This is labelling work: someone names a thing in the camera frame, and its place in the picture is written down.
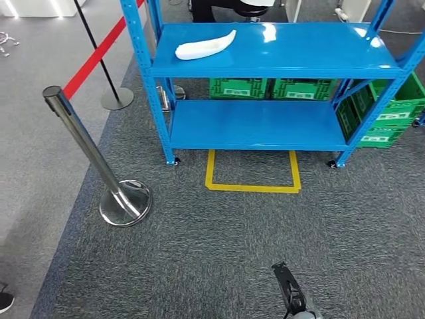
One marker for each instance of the white plastic trim part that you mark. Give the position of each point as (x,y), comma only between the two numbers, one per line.
(206,47)

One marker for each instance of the chrome stanchion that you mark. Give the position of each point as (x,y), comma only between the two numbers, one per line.
(86,145)
(179,92)

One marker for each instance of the black stanchion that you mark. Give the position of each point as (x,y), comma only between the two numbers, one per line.
(116,99)

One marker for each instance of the red barrier belt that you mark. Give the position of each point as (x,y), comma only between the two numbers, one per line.
(96,55)

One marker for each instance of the white power strip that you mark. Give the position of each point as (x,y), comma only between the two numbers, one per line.
(341,14)

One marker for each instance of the chrome chair base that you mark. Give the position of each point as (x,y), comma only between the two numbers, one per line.
(7,42)

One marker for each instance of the person's foot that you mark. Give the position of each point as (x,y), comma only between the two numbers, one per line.
(6,301)

